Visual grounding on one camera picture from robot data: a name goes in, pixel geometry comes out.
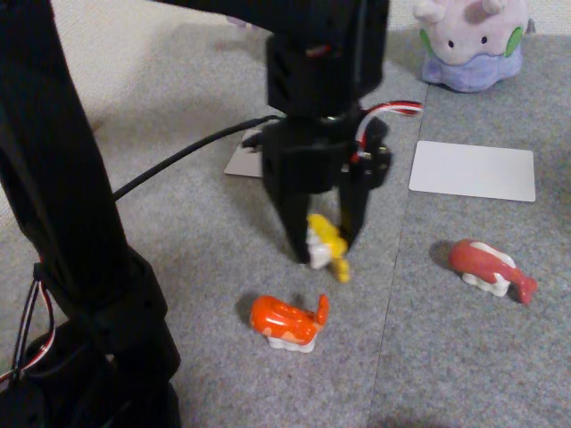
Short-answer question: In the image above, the orange shrimp sushi toy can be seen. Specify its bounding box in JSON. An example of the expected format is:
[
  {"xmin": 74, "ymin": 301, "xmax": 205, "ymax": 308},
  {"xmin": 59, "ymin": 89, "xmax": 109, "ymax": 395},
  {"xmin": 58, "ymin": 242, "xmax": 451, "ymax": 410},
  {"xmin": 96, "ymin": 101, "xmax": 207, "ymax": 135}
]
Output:
[{"xmin": 248, "ymin": 292, "xmax": 331, "ymax": 355}]

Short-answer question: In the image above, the red tuna sushi toy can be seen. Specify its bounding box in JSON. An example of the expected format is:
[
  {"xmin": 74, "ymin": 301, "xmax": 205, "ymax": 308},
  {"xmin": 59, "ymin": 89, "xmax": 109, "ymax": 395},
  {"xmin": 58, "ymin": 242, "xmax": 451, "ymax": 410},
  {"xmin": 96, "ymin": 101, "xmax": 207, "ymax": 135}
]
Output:
[{"xmin": 448, "ymin": 239, "xmax": 539, "ymax": 307}]

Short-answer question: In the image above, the red white base servo wire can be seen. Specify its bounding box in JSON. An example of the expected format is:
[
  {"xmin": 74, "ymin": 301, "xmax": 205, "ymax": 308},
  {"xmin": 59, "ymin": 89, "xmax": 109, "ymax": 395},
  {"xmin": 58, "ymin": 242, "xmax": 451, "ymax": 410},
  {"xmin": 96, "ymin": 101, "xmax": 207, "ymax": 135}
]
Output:
[{"xmin": 0, "ymin": 262, "xmax": 58, "ymax": 385}]

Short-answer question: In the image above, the yellow egg sushi toy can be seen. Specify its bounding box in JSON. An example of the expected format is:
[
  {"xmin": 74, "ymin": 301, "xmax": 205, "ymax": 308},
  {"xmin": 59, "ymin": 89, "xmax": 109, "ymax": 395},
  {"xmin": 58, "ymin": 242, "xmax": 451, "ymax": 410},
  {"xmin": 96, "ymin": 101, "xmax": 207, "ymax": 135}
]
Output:
[{"xmin": 305, "ymin": 212, "xmax": 352, "ymax": 284}]

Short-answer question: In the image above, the purple Goomy plush toy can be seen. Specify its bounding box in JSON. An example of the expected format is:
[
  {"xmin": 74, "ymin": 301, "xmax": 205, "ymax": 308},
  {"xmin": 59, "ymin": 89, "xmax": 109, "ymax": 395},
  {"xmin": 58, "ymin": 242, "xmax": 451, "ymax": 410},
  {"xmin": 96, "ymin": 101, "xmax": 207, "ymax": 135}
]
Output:
[{"xmin": 411, "ymin": 0, "xmax": 536, "ymax": 94}]

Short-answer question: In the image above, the black camera cable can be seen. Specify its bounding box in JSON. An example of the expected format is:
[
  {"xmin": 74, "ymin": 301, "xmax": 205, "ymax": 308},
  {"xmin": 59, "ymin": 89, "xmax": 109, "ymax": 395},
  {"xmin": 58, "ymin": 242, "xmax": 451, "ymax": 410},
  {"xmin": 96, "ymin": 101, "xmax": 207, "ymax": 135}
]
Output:
[{"xmin": 112, "ymin": 114, "xmax": 283, "ymax": 201}]

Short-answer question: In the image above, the red white gripper servo wire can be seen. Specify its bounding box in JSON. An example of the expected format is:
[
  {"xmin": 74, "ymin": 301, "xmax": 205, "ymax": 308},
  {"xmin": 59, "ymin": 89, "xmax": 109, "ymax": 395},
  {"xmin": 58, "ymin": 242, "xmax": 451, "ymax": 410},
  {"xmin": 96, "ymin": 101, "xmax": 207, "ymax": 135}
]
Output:
[{"xmin": 351, "ymin": 100, "xmax": 424, "ymax": 162}]

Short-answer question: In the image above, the white rectangular card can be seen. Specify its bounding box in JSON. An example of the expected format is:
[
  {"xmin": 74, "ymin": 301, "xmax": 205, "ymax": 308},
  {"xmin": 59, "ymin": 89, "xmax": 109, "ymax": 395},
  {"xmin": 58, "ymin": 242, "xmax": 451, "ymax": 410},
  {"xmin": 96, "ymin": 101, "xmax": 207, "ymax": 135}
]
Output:
[
  {"xmin": 408, "ymin": 140, "xmax": 536, "ymax": 203},
  {"xmin": 223, "ymin": 128, "xmax": 265, "ymax": 179}
]

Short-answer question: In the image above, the grey carpet mat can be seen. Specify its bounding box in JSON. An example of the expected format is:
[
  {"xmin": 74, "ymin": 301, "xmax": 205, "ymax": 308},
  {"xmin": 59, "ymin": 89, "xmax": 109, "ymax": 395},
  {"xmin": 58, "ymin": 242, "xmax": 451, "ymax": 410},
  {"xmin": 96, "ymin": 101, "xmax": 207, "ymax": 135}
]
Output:
[
  {"xmin": 88, "ymin": 21, "xmax": 430, "ymax": 428},
  {"xmin": 368, "ymin": 33, "xmax": 571, "ymax": 428}
]

